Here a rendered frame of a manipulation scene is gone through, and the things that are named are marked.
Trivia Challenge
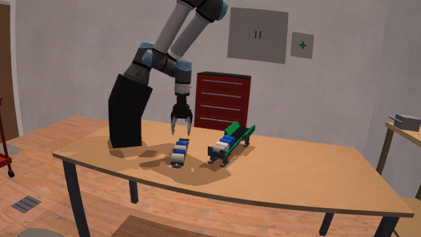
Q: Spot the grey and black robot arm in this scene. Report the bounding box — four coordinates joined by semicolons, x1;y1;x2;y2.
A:
123;0;228;94

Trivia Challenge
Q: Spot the black flat bar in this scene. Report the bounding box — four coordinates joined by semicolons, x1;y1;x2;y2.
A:
208;150;225;159

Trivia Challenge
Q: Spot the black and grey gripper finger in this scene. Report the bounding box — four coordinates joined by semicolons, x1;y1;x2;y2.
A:
185;109;193;136
170;111;177;135

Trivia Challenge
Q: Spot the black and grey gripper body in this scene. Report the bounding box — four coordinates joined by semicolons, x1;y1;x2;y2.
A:
172;92;190;119

